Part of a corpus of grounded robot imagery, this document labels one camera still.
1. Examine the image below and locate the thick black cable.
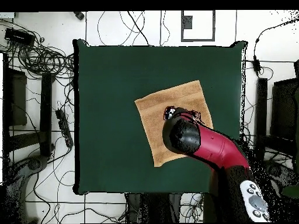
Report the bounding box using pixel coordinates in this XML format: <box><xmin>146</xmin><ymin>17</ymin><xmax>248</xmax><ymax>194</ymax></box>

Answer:
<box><xmin>127</xmin><ymin>10</ymin><xmax>150</xmax><ymax>47</ymax></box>

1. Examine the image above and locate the dark green table cloth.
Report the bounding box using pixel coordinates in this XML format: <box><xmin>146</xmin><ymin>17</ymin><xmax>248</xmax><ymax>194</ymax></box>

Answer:
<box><xmin>72</xmin><ymin>39</ymin><xmax>248</xmax><ymax>195</ymax></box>

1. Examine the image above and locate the black rectangular box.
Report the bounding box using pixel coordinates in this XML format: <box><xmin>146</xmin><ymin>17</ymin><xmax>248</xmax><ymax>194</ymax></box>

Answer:
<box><xmin>4</xmin><ymin>27</ymin><xmax>36</xmax><ymax>47</ymax></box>

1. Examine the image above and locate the black power strip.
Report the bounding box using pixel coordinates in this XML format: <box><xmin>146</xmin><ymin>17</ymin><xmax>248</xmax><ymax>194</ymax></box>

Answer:
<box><xmin>55</xmin><ymin>108</ymin><xmax>74</xmax><ymax>149</ymax></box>

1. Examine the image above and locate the tan terry towel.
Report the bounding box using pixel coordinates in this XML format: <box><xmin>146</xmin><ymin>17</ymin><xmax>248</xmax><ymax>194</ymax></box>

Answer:
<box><xmin>134</xmin><ymin>79</ymin><xmax>214</xmax><ymax>168</ymax></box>

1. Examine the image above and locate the grey floor frame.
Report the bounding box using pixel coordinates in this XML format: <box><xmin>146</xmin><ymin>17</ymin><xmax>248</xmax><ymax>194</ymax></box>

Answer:
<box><xmin>180</xmin><ymin>10</ymin><xmax>216</xmax><ymax>43</ymax></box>

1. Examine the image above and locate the dark green object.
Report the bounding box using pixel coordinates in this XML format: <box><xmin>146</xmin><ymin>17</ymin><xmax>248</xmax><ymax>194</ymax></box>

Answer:
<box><xmin>281</xmin><ymin>183</ymin><xmax>299</xmax><ymax>200</ymax></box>

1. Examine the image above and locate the black stand frame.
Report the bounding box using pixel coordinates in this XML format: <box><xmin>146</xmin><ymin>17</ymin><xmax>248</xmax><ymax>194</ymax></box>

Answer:
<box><xmin>253</xmin><ymin>59</ymin><xmax>299</xmax><ymax>162</ymax></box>
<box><xmin>2</xmin><ymin>52</ymin><xmax>56</xmax><ymax>162</ymax></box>

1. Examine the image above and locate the grey chair base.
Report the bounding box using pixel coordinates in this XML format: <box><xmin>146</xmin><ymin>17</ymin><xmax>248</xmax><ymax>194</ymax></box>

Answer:
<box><xmin>0</xmin><ymin>155</ymin><xmax>48</xmax><ymax>223</ymax></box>
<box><xmin>266</xmin><ymin>160</ymin><xmax>298</xmax><ymax>187</ymax></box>

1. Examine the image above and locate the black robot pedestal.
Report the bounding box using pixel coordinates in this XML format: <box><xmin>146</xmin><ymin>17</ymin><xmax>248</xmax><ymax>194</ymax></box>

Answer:
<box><xmin>124</xmin><ymin>192</ymin><xmax>185</xmax><ymax>223</ymax></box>

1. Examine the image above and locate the black inline power adapter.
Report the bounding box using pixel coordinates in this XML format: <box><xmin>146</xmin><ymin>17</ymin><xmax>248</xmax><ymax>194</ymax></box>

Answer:
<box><xmin>253</xmin><ymin>55</ymin><xmax>262</xmax><ymax>74</ymax></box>

